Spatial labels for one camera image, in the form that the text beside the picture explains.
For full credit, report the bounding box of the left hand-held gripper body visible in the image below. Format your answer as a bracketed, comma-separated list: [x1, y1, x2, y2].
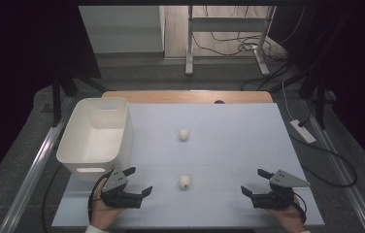
[100, 165, 144, 210]

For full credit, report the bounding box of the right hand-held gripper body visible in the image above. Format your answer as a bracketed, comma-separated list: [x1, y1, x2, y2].
[251, 169, 312, 210]

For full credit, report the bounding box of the white plastic bin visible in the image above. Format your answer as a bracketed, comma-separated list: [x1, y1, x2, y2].
[55, 96, 135, 183]

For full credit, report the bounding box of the person's right hand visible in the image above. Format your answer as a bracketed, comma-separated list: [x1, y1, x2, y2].
[266, 197, 307, 232]

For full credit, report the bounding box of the person's left hand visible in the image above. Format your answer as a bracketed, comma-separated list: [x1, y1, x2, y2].
[89, 181, 125, 231]

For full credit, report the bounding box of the white table mat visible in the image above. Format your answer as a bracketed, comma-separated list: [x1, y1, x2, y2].
[51, 102, 325, 228]

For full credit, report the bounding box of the white power strip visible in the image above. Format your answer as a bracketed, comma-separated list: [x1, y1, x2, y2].
[289, 118, 317, 145]

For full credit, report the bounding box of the black stand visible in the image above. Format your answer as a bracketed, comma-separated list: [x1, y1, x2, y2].
[300, 74, 337, 130]
[51, 69, 107, 127]

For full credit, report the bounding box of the white cabinet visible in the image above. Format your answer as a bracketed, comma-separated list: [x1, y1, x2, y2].
[79, 5, 165, 54]

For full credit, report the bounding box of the dark curtain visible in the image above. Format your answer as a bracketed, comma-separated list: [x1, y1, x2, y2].
[0, 0, 102, 195]
[269, 0, 365, 183]

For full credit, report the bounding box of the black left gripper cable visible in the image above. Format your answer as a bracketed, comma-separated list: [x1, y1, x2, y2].
[87, 173, 114, 224]

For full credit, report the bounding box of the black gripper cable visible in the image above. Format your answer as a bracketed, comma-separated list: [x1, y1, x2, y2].
[87, 173, 114, 224]
[292, 192, 309, 225]

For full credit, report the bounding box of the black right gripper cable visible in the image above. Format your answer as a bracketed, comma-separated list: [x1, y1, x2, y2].
[292, 192, 309, 225]

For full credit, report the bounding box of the thin white cable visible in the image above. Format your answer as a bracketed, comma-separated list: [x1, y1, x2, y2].
[282, 87, 294, 121]

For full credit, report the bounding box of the black looped floor cable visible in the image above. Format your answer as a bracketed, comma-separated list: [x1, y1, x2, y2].
[290, 134, 358, 188]

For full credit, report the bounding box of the aluminium floor rail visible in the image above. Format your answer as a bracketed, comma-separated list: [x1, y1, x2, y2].
[301, 100, 365, 233]
[0, 96, 78, 233]

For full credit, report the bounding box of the tangle of floor cables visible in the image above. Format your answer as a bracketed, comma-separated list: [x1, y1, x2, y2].
[191, 5, 305, 92]

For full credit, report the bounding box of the white metal desk frame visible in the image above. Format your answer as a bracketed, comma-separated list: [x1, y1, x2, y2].
[184, 5, 277, 77]

